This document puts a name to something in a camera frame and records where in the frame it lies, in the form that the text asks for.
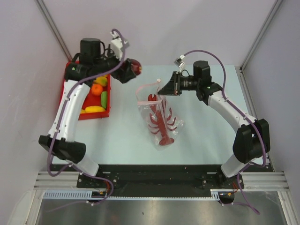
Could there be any yellow red toy mango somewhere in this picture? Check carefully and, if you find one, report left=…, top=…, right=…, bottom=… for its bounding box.
left=94, top=76, right=108, bottom=87

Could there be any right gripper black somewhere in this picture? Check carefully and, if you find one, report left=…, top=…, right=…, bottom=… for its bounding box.
left=158, top=72, right=200, bottom=96

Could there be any clear zip top bag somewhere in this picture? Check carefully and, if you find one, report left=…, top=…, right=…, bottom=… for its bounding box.
left=135, top=78, right=184, bottom=151

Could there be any dark red toy fruit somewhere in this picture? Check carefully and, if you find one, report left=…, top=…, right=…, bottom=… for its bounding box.
left=131, top=59, right=142, bottom=76

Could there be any white cable duct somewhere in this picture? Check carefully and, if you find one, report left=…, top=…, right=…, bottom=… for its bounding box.
left=43, top=190, right=220, bottom=201

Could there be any toy orange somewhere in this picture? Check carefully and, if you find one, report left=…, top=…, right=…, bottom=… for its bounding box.
left=91, top=84, right=104, bottom=96

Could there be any green toy vegetable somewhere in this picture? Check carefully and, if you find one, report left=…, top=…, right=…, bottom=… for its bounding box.
left=101, top=91, right=107, bottom=109

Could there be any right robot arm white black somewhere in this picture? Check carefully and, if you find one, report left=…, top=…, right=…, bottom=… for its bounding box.
left=158, top=60, right=270, bottom=188

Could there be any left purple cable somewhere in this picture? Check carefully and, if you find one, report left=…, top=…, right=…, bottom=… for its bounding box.
left=45, top=28, right=129, bottom=213

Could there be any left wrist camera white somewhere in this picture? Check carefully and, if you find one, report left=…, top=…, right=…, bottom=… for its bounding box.
left=110, top=32, right=129, bottom=60

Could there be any aluminium corner post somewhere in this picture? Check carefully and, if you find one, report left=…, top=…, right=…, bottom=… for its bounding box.
left=240, top=0, right=284, bottom=71
left=34, top=0, right=72, bottom=61

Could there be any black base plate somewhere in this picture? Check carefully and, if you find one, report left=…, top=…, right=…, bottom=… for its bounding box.
left=48, top=164, right=246, bottom=203

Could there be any red plastic bin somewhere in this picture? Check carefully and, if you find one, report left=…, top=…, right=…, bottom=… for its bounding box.
left=63, top=61, right=111, bottom=120

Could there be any red toy lobster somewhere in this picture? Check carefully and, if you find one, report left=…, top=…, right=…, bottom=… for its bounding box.
left=148, top=94, right=177, bottom=146

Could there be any purple cable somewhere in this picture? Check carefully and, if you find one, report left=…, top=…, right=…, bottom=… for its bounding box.
left=45, top=28, right=129, bottom=213
left=181, top=49, right=269, bottom=215

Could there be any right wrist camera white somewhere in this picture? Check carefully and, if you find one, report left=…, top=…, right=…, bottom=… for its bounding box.
left=174, top=54, right=185, bottom=73

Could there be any aluminium rail frame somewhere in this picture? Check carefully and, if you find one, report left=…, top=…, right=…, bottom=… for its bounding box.
left=34, top=172, right=79, bottom=190

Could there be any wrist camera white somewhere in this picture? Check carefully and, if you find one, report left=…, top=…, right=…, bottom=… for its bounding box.
left=174, top=54, right=185, bottom=73
left=110, top=32, right=129, bottom=60

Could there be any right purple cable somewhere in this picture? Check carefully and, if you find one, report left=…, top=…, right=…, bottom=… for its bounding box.
left=181, top=49, right=269, bottom=215

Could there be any left aluminium corner post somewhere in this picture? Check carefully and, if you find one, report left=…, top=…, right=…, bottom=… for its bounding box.
left=34, top=0, right=72, bottom=61

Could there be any right aluminium corner post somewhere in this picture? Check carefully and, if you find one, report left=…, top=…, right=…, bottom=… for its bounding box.
left=240, top=0, right=284, bottom=71

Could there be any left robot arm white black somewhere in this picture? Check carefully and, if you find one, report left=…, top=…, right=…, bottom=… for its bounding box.
left=38, top=36, right=140, bottom=188

